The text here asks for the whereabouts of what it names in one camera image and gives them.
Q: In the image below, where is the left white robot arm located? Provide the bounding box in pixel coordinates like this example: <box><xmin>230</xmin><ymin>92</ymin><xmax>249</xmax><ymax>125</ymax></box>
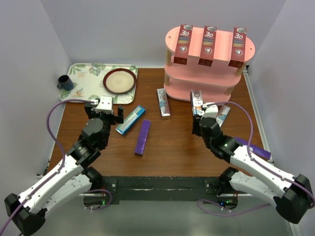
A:
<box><xmin>0</xmin><ymin>97</ymin><xmax>124</xmax><ymax>236</ymax></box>

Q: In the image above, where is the silver toothpaste box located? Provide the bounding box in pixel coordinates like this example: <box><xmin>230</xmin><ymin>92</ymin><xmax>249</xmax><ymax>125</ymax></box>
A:
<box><xmin>190</xmin><ymin>90</ymin><xmax>204</xmax><ymax>116</ymax></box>
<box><xmin>216</xmin><ymin>105</ymin><xmax>230</xmax><ymax>127</ymax></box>
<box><xmin>157</xmin><ymin>88</ymin><xmax>171</xmax><ymax>119</ymax></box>

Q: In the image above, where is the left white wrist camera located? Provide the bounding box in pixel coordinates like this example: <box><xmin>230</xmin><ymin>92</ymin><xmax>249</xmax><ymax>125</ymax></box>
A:
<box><xmin>91</xmin><ymin>96</ymin><xmax>114</xmax><ymax>114</ymax></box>

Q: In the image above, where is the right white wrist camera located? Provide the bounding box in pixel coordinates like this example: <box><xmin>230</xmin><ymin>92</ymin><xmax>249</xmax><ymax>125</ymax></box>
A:
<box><xmin>202</xmin><ymin>102</ymin><xmax>219</xmax><ymax>118</ymax></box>

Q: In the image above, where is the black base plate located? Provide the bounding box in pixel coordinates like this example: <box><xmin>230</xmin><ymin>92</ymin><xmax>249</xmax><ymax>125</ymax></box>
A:
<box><xmin>92</xmin><ymin>176</ymin><xmax>237</xmax><ymax>205</ymax></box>

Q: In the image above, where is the purple toothpaste box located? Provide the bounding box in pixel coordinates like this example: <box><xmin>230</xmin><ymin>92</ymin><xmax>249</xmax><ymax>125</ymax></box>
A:
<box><xmin>235</xmin><ymin>137</ymin><xmax>271</xmax><ymax>160</ymax></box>
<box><xmin>134</xmin><ymin>119</ymin><xmax>151</xmax><ymax>157</ymax></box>

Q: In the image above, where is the dark blue mug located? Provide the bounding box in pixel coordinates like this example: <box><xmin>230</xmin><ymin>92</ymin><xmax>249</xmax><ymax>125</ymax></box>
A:
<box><xmin>57</xmin><ymin>75</ymin><xmax>74</xmax><ymax>91</ymax></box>

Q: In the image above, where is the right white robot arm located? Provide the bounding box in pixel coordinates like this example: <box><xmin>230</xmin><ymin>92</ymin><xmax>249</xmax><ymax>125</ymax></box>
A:
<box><xmin>192</xmin><ymin>115</ymin><xmax>315</xmax><ymax>224</ymax></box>

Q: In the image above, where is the purple toothpaste box centre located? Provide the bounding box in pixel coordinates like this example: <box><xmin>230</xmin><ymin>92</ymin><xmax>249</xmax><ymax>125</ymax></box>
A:
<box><xmin>134</xmin><ymin>119</ymin><xmax>151</xmax><ymax>157</ymax></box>

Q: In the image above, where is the brown rimmed beige plate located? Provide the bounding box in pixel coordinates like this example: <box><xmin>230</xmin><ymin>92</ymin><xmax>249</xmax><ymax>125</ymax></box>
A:
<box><xmin>103</xmin><ymin>68</ymin><xmax>136</xmax><ymax>94</ymax></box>

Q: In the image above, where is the pink three-tier shelf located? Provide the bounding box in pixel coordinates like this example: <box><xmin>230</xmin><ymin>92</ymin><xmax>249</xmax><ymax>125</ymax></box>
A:
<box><xmin>164</xmin><ymin>25</ymin><xmax>255</xmax><ymax>102</ymax></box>

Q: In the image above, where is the purple toothpaste box right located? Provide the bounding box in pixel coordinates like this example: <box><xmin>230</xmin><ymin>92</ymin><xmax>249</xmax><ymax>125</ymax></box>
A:
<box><xmin>235</xmin><ymin>137</ymin><xmax>271</xmax><ymax>160</ymax></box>

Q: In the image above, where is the red toothpaste box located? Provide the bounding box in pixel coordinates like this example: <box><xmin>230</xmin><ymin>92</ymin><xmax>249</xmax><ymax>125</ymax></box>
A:
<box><xmin>198</xmin><ymin>26</ymin><xmax>217</xmax><ymax>67</ymax></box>
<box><xmin>174</xmin><ymin>24</ymin><xmax>193</xmax><ymax>65</ymax></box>
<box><xmin>228</xmin><ymin>27</ymin><xmax>247</xmax><ymax>68</ymax></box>

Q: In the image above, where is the blue toothpaste box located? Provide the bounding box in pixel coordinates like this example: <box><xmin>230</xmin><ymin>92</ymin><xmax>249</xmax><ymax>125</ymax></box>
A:
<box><xmin>116</xmin><ymin>105</ymin><xmax>146</xmax><ymax>136</ymax></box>

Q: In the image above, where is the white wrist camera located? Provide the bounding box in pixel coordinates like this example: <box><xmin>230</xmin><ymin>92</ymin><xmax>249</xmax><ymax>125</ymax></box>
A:
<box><xmin>202</xmin><ymin>102</ymin><xmax>219</xmax><ymax>118</ymax></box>
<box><xmin>91</xmin><ymin>96</ymin><xmax>114</xmax><ymax>114</ymax></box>

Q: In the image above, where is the floral serving tray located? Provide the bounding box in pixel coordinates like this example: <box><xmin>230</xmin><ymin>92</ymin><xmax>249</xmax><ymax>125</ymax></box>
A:
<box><xmin>59</xmin><ymin>63</ymin><xmax>138</xmax><ymax>105</ymax></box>

